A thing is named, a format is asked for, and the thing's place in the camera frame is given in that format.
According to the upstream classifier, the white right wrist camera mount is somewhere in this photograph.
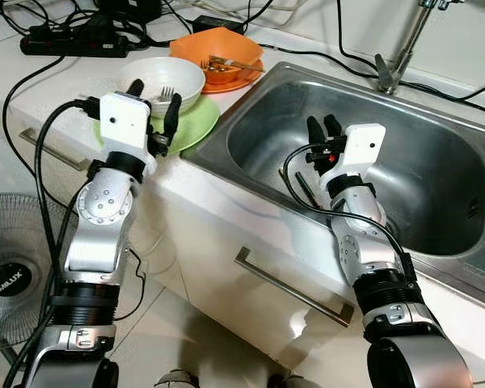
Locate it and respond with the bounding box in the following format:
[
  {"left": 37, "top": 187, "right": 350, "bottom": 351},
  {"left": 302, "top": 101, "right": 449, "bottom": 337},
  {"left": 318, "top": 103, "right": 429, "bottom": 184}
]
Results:
[{"left": 327, "top": 124, "right": 387, "bottom": 196}]

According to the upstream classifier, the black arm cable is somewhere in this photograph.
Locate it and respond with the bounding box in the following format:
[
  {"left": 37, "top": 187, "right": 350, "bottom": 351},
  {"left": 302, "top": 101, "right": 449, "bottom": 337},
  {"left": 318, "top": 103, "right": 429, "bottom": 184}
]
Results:
[
  {"left": 281, "top": 145, "right": 415, "bottom": 284},
  {"left": 4, "top": 95, "right": 103, "bottom": 388}
]

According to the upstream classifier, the long silver cabinet handle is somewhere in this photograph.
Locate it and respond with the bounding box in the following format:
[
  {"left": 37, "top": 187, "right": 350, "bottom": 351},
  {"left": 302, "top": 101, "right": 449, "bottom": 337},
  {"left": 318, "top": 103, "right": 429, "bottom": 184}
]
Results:
[{"left": 234, "top": 247, "right": 356, "bottom": 328}]

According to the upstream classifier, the grey robot foot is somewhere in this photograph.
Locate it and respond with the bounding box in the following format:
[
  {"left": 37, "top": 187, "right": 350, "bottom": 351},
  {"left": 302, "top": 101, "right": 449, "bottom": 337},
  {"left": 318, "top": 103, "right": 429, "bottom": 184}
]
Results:
[
  {"left": 267, "top": 373, "right": 324, "bottom": 388},
  {"left": 156, "top": 369, "right": 200, "bottom": 388}
]

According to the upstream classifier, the small black power adapter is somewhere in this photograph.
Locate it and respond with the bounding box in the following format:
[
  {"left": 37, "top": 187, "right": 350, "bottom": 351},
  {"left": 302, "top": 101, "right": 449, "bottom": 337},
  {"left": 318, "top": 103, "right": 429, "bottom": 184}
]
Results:
[{"left": 192, "top": 16, "right": 245, "bottom": 35}]

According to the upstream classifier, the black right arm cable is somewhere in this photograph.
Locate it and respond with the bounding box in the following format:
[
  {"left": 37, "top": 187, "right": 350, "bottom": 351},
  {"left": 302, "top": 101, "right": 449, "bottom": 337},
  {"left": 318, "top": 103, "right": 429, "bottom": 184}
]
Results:
[{"left": 281, "top": 145, "right": 415, "bottom": 284}]

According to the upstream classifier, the chrome faucet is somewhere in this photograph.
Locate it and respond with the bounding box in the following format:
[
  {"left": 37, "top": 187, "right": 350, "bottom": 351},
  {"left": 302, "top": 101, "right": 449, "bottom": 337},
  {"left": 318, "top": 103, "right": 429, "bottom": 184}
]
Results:
[{"left": 373, "top": 0, "right": 462, "bottom": 94}]

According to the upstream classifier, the short silver cabinet handle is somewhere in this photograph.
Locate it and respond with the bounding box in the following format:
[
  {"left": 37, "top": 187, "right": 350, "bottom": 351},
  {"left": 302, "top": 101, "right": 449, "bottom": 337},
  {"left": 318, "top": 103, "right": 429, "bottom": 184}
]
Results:
[{"left": 18, "top": 128, "right": 94, "bottom": 172}]

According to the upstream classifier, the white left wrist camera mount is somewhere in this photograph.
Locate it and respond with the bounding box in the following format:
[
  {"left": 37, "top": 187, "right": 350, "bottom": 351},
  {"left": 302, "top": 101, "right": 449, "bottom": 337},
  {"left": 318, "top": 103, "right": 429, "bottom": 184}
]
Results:
[{"left": 99, "top": 91, "right": 157, "bottom": 175}]

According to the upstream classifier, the grey floor fan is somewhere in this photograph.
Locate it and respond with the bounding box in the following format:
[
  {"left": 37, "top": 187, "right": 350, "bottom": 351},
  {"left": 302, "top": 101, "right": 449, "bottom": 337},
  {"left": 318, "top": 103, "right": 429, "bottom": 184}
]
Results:
[{"left": 0, "top": 192, "right": 82, "bottom": 365}]

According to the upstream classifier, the gold fork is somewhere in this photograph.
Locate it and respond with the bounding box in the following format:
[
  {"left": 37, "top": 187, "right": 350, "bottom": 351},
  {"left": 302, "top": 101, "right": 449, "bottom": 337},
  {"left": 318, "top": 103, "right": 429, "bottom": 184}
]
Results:
[{"left": 200, "top": 55, "right": 265, "bottom": 75}]

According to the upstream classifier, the orange bowl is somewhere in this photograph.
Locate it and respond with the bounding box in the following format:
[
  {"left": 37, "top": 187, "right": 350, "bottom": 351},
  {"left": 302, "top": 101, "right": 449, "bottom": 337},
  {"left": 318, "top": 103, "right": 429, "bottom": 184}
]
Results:
[{"left": 170, "top": 27, "right": 264, "bottom": 84}]

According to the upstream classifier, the grey robot right foot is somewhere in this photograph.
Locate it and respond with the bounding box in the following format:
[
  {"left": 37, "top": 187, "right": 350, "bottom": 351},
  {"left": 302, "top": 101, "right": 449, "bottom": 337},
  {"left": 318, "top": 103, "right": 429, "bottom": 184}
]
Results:
[{"left": 267, "top": 373, "right": 324, "bottom": 388}]

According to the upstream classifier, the grey robot left foot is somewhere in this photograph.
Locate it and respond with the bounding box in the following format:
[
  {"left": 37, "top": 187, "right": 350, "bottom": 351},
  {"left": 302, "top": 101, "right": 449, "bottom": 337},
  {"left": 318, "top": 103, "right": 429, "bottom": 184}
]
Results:
[{"left": 156, "top": 369, "right": 200, "bottom": 388}]

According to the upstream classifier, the stainless steel sink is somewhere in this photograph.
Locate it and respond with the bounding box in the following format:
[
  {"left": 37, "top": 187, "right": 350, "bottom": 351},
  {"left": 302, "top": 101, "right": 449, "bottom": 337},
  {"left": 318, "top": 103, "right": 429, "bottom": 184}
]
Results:
[{"left": 182, "top": 61, "right": 485, "bottom": 312}]

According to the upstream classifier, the orange plate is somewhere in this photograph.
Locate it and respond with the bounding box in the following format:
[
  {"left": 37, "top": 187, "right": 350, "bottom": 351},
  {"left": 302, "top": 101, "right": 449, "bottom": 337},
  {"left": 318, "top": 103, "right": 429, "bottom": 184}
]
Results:
[{"left": 196, "top": 58, "right": 265, "bottom": 95}]

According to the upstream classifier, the light green plate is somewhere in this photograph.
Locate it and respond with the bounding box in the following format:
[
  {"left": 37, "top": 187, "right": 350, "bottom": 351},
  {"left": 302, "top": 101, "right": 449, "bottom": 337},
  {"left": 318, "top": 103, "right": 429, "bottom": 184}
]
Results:
[{"left": 95, "top": 95, "right": 221, "bottom": 156}]

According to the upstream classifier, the white ribbed bowl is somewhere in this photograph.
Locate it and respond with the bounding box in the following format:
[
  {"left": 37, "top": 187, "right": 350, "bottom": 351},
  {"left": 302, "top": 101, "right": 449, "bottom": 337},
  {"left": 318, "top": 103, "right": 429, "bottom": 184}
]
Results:
[{"left": 117, "top": 57, "right": 206, "bottom": 118}]

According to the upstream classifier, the patterned wooden chopstick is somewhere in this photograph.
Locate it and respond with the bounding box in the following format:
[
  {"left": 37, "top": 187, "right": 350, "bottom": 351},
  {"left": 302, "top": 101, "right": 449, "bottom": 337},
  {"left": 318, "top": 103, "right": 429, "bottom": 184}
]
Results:
[{"left": 295, "top": 170, "right": 321, "bottom": 209}]

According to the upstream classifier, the black power strip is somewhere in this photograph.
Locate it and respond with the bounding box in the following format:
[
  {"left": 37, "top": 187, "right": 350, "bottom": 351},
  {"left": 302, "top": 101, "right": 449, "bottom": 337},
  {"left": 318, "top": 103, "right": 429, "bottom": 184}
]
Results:
[{"left": 20, "top": 20, "right": 130, "bottom": 57}]

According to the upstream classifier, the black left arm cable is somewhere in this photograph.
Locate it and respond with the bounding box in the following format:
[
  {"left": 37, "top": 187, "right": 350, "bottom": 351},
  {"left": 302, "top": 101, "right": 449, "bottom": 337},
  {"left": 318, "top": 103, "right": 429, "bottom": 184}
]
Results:
[{"left": 4, "top": 95, "right": 103, "bottom": 388}]

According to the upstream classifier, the large black power adapter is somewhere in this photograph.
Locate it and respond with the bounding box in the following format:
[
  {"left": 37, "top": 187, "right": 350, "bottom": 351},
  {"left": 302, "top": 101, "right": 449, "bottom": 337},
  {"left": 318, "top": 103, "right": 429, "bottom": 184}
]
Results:
[{"left": 93, "top": 0, "right": 164, "bottom": 25}]

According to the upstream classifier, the white kitchen cabinet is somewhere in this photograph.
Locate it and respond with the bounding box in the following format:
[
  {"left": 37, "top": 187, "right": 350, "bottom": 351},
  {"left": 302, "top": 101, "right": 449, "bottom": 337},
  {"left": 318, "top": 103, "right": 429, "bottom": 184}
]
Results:
[{"left": 6, "top": 105, "right": 485, "bottom": 388}]

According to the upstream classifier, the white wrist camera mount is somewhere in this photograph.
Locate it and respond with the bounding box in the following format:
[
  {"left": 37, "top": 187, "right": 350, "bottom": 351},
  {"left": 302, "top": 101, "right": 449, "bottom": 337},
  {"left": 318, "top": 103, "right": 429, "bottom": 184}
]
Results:
[
  {"left": 327, "top": 124, "right": 387, "bottom": 196},
  {"left": 99, "top": 91, "right": 157, "bottom": 175}
]

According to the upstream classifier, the black power cable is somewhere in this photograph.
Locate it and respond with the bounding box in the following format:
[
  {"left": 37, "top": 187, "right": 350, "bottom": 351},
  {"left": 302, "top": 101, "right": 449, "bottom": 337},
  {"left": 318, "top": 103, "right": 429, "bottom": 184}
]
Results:
[{"left": 0, "top": 55, "right": 74, "bottom": 211}]

